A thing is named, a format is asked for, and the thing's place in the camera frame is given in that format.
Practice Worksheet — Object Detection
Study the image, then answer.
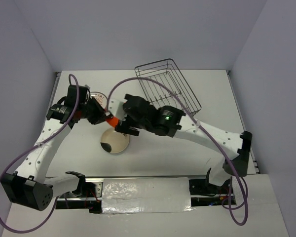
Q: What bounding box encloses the cream plate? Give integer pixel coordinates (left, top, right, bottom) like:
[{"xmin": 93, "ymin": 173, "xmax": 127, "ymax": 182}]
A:
[{"xmin": 100, "ymin": 128, "xmax": 130, "ymax": 154}]

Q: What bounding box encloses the red patterned white plate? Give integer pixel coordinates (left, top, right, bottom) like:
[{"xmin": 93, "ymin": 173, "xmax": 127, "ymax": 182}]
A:
[{"xmin": 91, "ymin": 91, "xmax": 108, "ymax": 109}]

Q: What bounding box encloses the wire dish rack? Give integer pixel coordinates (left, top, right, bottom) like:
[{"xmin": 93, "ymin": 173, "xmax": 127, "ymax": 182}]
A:
[{"xmin": 134, "ymin": 58, "xmax": 202, "ymax": 115}]

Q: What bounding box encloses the orange plate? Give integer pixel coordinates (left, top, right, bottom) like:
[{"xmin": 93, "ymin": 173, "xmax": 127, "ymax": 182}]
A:
[{"xmin": 105, "ymin": 117, "xmax": 119, "ymax": 128}]

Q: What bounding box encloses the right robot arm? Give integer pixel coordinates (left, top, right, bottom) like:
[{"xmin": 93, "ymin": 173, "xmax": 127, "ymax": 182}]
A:
[{"xmin": 107, "ymin": 94, "xmax": 252, "ymax": 193}]

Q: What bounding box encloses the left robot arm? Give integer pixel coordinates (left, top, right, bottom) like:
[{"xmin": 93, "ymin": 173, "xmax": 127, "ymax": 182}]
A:
[{"xmin": 0, "ymin": 85, "xmax": 105, "ymax": 211}]

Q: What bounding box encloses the silver foil sheet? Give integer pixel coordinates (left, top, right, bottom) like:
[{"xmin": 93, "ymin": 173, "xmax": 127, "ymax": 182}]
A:
[{"xmin": 102, "ymin": 177, "xmax": 192, "ymax": 214}]

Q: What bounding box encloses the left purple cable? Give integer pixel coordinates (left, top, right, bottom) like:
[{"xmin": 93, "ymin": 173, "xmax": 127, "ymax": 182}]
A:
[{"xmin": 0, "ymin": 74, "xmax": 80, "ymax": 234}]

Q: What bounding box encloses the purple cable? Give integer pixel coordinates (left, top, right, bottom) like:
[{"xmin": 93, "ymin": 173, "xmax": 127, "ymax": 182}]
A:
[
  {"xmin": 107, "ymin": 77, "xmax": 248, "ymax": 226},
  {"xmin": 0, "ymin": 74, "xmax": 80, "ymax": 234}
]

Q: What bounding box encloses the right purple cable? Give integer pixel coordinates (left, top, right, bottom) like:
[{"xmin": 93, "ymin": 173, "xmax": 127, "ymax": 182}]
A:
[{"xmin": 107, "ymin": 77, "xmax": 248, "ymax": 226}]

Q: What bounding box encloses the black mounting rail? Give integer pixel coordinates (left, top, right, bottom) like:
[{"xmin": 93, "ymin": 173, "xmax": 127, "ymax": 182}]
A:
[{"xmin": 56, "ymin": 176, "xmax": 236, "ymax": 214}]

